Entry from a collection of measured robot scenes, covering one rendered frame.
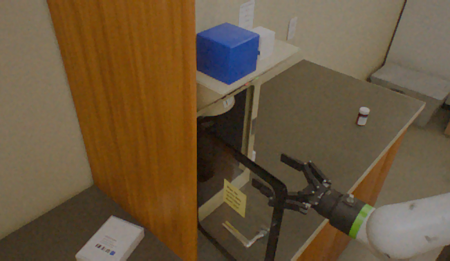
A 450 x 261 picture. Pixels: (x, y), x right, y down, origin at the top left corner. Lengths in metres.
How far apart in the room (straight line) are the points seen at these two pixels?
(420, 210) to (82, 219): 0.98
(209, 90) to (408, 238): 0.49
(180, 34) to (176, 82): 0.10
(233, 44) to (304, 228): 0.72
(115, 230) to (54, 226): 0.21
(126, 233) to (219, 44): 0.67
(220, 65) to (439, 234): 0.54
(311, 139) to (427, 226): 0.90
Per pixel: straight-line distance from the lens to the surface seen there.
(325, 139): 1.65
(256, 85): 1.12
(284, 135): 1.63
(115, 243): 1.19
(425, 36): 3.91
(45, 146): 1.28
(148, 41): 0.77
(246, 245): 0.87
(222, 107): 1.06
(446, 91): 3.72
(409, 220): 0.82
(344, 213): 0.96
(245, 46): 0.80
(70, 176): 1.39
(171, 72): 0.74
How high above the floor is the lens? 1.91
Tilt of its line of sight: 37 degrees down
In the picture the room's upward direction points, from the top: 3 degrees clockwise
